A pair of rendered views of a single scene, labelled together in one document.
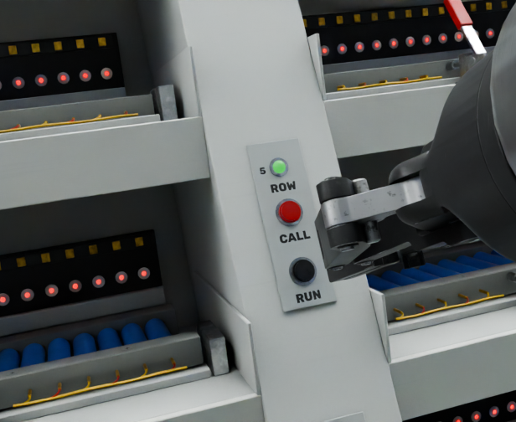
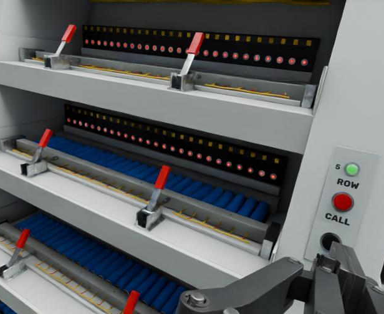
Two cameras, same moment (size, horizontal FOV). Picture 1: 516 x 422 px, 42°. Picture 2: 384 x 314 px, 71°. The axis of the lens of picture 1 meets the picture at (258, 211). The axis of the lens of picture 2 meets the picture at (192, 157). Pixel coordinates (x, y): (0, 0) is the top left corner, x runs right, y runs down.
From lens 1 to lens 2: 20 cm
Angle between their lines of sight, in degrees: 42
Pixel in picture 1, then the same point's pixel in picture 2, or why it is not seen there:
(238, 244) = (296, 204)
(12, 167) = (201, 109)
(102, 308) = (247, 182)
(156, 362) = (239, 229)
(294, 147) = (373, 160)
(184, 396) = (234, 258)
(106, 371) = (216, 220)
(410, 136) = not seen: outside the picture
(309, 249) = (343, 232)
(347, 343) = not seen: hidden behind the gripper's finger
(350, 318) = not seen: hidden behind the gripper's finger
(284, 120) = (376, 138)
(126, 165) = (256, 129)
